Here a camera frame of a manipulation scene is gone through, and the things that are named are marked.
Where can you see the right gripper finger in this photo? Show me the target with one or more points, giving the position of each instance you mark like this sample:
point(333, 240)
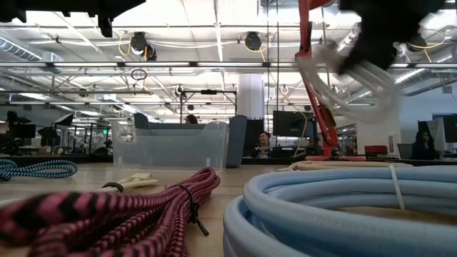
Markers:
point(383, 55)
point(358, 53)

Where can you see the red desk lamp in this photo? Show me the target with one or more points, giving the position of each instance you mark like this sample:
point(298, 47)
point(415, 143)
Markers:
point(323, 118)

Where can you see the red box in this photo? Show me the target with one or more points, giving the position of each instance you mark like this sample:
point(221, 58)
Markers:
point(375, 150)

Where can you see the black background monitor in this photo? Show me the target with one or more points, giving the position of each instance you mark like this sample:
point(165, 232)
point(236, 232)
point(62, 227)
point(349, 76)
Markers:
point(292, 123)

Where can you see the person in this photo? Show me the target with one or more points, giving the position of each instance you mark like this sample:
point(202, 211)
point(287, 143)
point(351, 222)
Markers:
point(263, 142)
point(191, 119)
point(424, 146)

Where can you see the white building column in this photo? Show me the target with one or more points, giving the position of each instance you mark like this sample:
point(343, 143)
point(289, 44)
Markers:
point(250, 96)

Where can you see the long ceiling light bar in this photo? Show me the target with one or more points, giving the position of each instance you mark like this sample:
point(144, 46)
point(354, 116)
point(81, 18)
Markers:
point(228, 64)

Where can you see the teal plastic bin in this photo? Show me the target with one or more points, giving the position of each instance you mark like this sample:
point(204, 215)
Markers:
point(237, 142)

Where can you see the clear plastic bin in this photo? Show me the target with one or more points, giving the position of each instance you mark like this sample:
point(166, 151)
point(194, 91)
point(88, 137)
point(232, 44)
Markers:
point(171, 153)

